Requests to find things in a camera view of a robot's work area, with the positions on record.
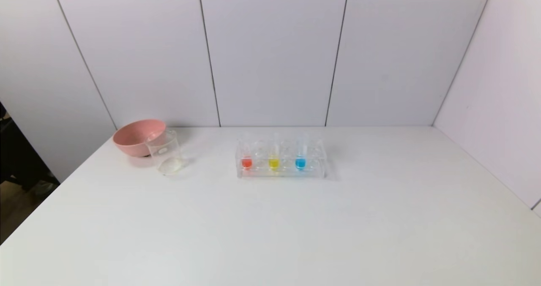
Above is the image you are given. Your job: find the test tube with yellow pigment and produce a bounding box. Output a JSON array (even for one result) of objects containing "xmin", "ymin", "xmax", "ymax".
[{"xmin": 268, "ymin": 133, "xmax": 281, "ymax": 172}]

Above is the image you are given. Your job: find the test tube with red pigment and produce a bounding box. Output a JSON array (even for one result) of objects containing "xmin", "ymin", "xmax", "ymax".
[{"xmin": 240, "ymin": 136, "xmax": 254, "ymax": 171}]

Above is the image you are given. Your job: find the test tube with blue pigment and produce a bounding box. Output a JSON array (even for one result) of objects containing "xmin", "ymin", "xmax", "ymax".
[{"xmin": 295, "ymin": 133, "xmax": 308, "ymax": 172}]

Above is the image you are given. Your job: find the clear acrylic test tube rack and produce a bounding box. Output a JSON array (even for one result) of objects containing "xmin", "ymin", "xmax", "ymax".
[{"xmin": 235, "ymin": 137, "xmax": 328, "ymax": 180}]

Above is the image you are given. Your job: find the clear glass beaker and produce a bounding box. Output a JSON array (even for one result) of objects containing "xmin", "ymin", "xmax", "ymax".
[{"xmin": 146, "ymin": 129, "xmax": 187, "ymax": 176}]

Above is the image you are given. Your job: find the pink plastic bowl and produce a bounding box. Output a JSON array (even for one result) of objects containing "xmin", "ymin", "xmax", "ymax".
[{"xmin": 112, "ymin": 119, "xmax": 167, "ymax": 158}]

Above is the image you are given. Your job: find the dark furniture piece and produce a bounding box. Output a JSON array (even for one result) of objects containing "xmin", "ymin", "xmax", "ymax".
[{"xmin": 0, "ymin": 102, "xmax": 60, "ymax": 192}]

